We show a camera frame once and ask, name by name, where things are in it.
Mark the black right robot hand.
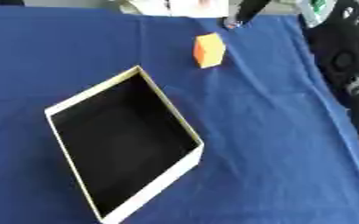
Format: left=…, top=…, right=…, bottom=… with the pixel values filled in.
left=217, top=0, right=275, bottom=31

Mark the white box with black inside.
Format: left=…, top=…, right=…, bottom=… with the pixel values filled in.
left=43, top=65, right=206, bottom=224

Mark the orange and yellow block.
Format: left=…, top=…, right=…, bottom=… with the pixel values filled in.
left=192, top=31, right=229, bottom=70

